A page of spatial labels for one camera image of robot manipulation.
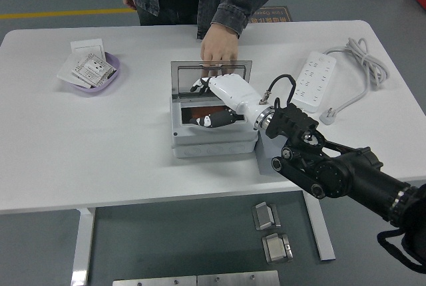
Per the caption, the white wall switch plate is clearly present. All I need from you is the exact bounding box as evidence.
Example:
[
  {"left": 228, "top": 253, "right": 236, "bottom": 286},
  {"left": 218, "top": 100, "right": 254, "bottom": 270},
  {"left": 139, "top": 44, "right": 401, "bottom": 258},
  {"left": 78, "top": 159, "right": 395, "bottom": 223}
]
[{"left": 70, "top": 39, "right": 107, "bottom": 67}]

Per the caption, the purple plastic tray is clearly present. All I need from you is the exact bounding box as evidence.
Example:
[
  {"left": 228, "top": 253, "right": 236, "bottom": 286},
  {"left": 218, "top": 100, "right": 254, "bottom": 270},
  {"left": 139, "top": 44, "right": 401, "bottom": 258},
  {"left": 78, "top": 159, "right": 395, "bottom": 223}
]
[{"left": 63, "top": 52, "right": 121, "bottom": 94}]

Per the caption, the plain white card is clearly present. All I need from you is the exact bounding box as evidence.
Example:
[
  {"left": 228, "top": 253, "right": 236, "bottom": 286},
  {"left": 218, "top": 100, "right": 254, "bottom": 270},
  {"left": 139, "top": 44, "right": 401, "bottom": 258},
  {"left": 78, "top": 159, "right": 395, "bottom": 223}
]
[{"left": 56, "top": 53, "right": 91, "bottom": 87}]

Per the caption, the person's left hand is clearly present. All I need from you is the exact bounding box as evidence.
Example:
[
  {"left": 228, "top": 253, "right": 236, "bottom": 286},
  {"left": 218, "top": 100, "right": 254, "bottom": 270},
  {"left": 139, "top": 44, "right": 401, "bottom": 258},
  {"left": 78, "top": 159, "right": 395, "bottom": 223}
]
[{"left": 200, "top": 23, "right": 240, "bottom": 69}]

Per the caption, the white and black robot right hand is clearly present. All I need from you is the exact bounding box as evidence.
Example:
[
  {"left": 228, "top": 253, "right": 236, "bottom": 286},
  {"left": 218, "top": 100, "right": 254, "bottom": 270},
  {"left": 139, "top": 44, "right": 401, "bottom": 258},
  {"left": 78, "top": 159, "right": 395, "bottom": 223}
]
[{"left": 189, "top": 73, "right": 269, "bottom": 130}]

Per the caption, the white power strip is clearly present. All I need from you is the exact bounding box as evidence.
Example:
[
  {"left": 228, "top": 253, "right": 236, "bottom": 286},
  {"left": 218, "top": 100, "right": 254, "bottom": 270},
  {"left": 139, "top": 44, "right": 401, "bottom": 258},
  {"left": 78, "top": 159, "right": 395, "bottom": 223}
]
[{"left": 291, "top": 50, "right": 337, "bottom": 114}]

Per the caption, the grey metal plate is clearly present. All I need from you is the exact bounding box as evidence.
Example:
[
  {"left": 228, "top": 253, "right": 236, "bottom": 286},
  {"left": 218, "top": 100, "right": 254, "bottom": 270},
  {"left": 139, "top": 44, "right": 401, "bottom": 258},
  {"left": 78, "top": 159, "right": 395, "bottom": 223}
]
[
  {"left": 112, "top": 275, "right": 198, "bottom": 286},
  {"left": 196, "top": 269, "right": 280, "bottom": 286}
]

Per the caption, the small metal block fixture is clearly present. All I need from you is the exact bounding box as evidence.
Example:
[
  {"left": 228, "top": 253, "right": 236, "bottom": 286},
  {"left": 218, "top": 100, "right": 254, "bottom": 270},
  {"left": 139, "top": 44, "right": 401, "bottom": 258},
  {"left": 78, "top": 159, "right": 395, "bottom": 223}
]
[
  {"left": 262, "top": 232, "right": 294, "bottom": 263},
  {"left": 252, "top": 201, "right": 282, "bottom": 232}
]

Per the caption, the grey electrical enclosure box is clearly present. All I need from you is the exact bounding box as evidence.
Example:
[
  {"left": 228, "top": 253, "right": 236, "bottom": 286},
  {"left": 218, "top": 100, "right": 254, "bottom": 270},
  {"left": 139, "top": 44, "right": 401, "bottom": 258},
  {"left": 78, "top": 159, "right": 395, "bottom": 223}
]
[{"left": 169, "top": 60, "right": 259, "bottom": 159}]

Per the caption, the brown floor sign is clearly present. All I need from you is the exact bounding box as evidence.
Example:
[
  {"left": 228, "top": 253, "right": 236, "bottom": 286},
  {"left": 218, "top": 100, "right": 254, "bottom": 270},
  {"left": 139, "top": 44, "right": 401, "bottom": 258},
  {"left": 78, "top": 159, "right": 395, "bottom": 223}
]
[{"left": 248, "top": 5, "right": 293, "bottom": 24}]

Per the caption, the white power cord with plug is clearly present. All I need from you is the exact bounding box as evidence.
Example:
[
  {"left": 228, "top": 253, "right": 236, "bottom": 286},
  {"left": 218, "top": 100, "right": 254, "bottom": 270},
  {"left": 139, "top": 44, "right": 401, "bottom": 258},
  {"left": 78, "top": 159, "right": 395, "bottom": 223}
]
[{"left": 318, "top": 37, "right": 390, "bottom": 126}]

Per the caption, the printed wall socket panel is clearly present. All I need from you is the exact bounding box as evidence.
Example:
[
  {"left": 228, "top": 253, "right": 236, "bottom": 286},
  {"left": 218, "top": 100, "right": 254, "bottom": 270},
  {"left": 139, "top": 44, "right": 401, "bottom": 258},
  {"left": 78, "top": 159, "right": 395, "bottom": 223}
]
[{"left": 71, "top": 53, "right": 116, "bottom": 88}]

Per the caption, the white table leg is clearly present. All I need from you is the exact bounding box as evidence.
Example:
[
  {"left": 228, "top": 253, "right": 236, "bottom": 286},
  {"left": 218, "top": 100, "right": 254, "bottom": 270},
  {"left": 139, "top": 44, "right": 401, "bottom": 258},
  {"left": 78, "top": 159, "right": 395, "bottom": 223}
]
[
  {"left": 71, "top": 206, "right": 97, "bottom": 286},
  {"left": 302, "top": 190, "right": 336, "bottom": 262}
]

